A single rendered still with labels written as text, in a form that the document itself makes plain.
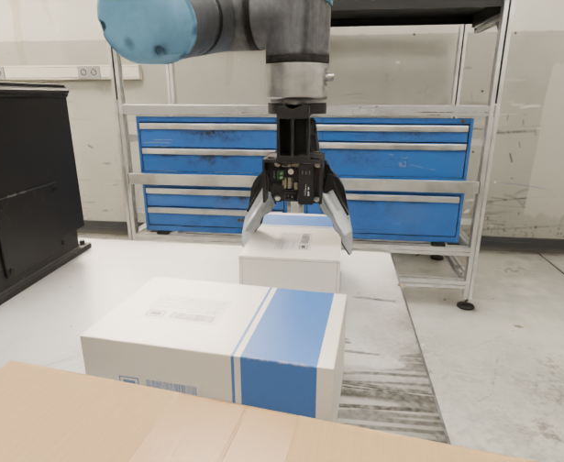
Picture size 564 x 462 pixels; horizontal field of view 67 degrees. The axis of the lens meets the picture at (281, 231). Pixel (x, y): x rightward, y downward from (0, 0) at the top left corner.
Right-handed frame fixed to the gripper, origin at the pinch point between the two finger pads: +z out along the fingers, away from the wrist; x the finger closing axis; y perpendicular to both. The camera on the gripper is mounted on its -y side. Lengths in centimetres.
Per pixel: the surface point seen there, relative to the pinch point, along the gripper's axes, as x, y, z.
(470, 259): 67, -138, 52
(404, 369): 12.9, 17.1, 6.2
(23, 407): -5.8, 44.6, -10.0
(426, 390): 14.6, 20.1, 6.1
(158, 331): -8.4, 27.6, -2.9
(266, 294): -1.0, 19.9, -2.9
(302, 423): 4.5, 44.0, -10.0
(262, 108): -29, -139, -15
